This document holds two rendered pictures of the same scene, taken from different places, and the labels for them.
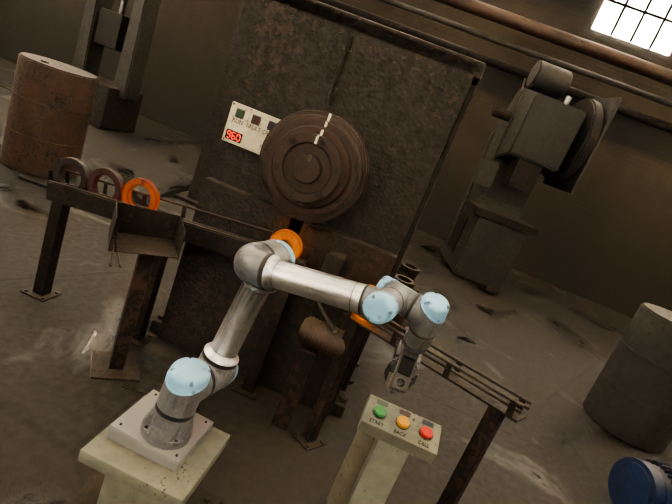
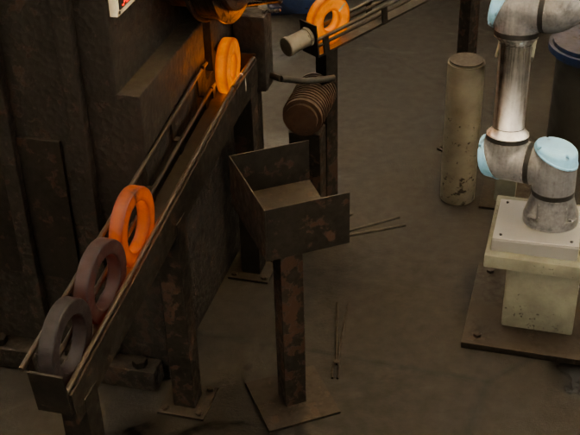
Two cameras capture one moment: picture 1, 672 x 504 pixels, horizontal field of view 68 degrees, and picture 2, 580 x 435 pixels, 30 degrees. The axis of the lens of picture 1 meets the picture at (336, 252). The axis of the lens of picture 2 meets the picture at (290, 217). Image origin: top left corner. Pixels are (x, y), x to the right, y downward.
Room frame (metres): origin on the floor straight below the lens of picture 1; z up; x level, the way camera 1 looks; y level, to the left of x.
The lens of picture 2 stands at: (1.54, 2.87, 2.00)
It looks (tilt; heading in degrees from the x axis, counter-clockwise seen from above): 33 degrees down; 280
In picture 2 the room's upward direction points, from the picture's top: 2 degrees counter-clockwise
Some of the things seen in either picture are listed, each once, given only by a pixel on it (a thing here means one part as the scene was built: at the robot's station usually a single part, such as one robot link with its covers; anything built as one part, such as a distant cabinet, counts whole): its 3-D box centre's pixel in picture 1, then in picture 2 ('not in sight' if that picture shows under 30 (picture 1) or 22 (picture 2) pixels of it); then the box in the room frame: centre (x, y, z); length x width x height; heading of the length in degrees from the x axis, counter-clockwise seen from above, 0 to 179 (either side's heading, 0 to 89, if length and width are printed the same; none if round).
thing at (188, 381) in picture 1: (185, 385); (552, 165); (1.27, 0.27, 0.50); 0.13 x 0.12 x 0.14; 162
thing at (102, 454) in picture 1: (160, 446); (548, 236); (1.26, 0.28, 0.28); 0.32 x 0.32 x 0.04; 83
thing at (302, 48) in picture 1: (317, 205); (79, 4); (2.58, 0.18, 0.88); 1.08 x 0.73 x 1.76; 84
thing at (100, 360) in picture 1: (129, 294); (291, 297); (1.91, 0.75, 0.36); 0.26 x 0.20 x 0.72; 119
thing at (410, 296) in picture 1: (394, 297); not in sight; (1.26, -0.19, 0.99); 0.11 x 0.11 x 0.08; 72
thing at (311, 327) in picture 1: (309, 377); (311, 160); (1.98, -0.09, 0.27); 0.22 x 0.13 x 0.53; 84
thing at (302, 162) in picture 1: (307, 168); not in sight; (2.05, 0.23, 1.11); 0.28 x 0.06 x 0.28; 84
